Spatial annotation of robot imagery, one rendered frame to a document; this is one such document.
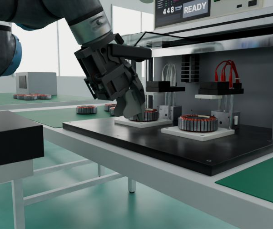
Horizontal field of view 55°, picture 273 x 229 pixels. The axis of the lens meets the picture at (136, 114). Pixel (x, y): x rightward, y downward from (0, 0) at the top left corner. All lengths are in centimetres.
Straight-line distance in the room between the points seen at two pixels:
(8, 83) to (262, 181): 507
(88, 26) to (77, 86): 534
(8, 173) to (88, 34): 34
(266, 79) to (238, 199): 58
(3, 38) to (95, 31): 31
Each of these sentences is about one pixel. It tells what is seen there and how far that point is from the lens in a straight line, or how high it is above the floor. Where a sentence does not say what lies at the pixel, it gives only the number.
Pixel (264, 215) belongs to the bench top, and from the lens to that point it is 44.
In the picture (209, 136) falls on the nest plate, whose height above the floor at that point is 78.
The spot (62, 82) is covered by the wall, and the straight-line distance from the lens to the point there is 570.
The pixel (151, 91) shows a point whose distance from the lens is 98.
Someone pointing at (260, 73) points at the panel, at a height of 95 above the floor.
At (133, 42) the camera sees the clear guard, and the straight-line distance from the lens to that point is 79.
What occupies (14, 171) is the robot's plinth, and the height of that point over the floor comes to 73.
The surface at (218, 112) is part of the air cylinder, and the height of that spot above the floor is 82.
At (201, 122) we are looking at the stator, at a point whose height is 81.
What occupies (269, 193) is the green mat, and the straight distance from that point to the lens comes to 48.
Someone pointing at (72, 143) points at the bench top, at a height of 73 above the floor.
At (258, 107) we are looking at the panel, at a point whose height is 84.
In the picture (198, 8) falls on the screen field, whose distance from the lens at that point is 98.
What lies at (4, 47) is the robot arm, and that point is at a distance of 76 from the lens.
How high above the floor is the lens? 93
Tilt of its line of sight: 7 degrees down
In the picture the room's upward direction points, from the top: straight up
